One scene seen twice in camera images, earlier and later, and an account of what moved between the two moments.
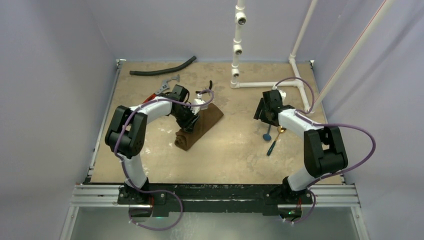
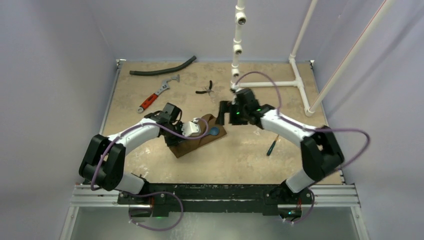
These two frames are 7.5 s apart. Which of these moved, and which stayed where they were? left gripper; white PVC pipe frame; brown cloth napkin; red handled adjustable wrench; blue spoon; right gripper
Moved: blue spoon; brown cloth napkin; right gripper; left gripper
Stayed: red handled adjustable wrench; white PVC pipe frame
